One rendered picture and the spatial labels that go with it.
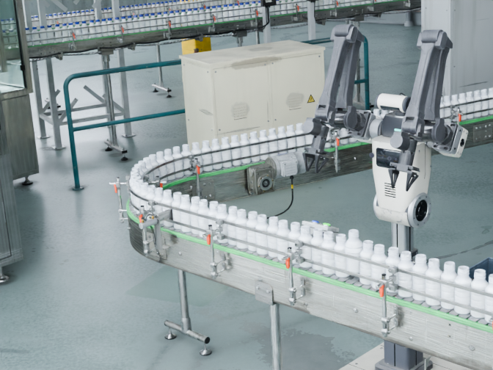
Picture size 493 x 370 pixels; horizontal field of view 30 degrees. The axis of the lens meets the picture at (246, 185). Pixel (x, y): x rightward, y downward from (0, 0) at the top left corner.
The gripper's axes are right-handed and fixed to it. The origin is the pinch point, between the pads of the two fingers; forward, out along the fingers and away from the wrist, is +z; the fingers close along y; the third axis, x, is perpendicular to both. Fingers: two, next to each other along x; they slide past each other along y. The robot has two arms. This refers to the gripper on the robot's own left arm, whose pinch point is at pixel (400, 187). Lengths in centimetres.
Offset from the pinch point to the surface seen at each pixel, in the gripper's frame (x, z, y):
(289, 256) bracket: -27, 36, -27
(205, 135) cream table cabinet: 272, -24, -324
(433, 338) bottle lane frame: -22, 51, 36
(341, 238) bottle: -23.0, 24.2, -8.0
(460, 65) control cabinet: 521, -155, -226
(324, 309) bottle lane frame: -14, 53, -13
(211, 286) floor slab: 156, 80, -197
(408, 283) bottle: -23.5, 34.4, 23.5
